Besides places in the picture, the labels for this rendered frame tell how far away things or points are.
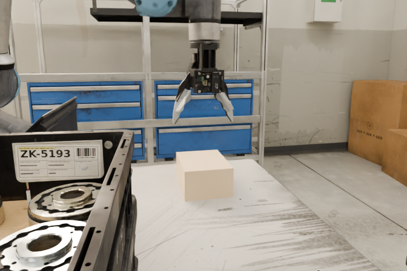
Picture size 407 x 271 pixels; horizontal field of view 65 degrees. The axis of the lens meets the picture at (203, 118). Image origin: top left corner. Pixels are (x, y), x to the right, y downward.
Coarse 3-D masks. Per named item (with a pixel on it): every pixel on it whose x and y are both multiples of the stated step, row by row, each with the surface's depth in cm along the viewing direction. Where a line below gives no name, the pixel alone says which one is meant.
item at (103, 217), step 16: (128, 144) 41; (112, 160) 34; (128, 160) 38; (112, 192) 26; (96, 208) 23; (112, 208) 24; (96, 224) 21; (112, 224) 23; (80, 240) 19; (96, 240) 19; (112, 240) 23; (80, 256) 18; (96, 256) 18
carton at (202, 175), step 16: (176, 160) 90; (192, 160) 82; (208, 160) 82; (224, 160) 82; (192, 176) 75; (208, 176) 76; (224, 176) 77; (192, 192) 76; (208, 192) 77; (224, 192) 78
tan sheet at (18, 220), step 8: (24, 200) 47; (8, 208) 45; (16, 208) 45; (24, 208) 45; (8, 216) 43; (16, 216) 43; (24, 216) 43; (8, 224) 40; (16, 224) 40; (24, 224) 40; (0, 232) 39; (8, 232) 39; (0, 240) 37
